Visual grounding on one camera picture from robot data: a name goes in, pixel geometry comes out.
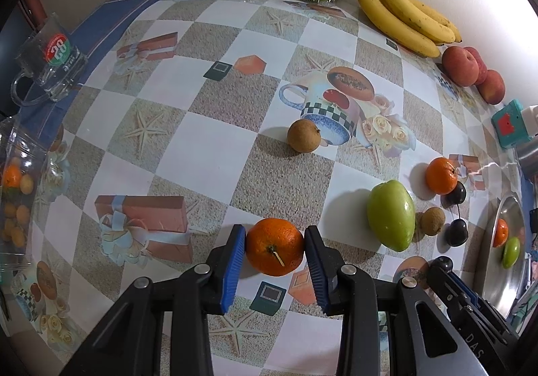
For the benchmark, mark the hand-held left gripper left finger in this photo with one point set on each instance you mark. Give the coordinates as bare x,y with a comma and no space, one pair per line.
235,271

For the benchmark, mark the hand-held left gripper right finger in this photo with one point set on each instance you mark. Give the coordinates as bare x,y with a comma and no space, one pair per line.
315,271

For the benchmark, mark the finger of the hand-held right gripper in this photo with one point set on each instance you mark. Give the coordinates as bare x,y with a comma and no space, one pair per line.
441,265

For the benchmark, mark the dark cherry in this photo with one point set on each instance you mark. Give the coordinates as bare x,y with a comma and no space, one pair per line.
457,232

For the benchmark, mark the small brown longan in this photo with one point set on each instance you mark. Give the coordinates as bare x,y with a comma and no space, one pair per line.
433,220

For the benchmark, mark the orange with stem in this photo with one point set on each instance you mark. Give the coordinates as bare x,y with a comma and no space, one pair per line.
274,247

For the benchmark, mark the shiny metal bowl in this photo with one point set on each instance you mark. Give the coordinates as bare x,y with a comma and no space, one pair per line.
500,279

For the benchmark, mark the green mango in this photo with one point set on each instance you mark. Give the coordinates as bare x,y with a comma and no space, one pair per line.
391,214

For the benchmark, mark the dark plum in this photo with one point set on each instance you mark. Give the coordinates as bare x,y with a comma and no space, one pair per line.
459,192

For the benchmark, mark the round green fruit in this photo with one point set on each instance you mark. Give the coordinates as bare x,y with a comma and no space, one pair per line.
511,252

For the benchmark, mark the large brown longan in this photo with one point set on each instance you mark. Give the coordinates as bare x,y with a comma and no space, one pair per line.
302,135

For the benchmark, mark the steel kettle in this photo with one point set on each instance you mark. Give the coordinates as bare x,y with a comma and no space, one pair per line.
528,158

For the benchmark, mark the teal toy box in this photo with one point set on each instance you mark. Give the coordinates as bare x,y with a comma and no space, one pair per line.
507,124

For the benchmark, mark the red apple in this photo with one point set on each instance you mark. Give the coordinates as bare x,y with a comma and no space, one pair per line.
491,87
482,67

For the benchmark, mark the pale red peach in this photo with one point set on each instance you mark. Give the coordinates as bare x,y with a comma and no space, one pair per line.
460,65

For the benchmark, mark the small yellow-orange fruit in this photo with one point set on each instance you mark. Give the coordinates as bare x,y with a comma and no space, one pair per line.
22,214
19,236
9,228
27,183

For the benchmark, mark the clear plastic box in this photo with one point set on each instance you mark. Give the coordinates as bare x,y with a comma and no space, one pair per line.
40,149

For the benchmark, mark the boxed small tangerine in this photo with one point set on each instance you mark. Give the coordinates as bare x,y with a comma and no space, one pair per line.
11,176

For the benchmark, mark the yellow banana bunch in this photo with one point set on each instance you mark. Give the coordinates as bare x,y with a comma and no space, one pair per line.
395,19

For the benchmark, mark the glass mug with round label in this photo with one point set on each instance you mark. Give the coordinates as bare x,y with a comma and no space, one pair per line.
48,61

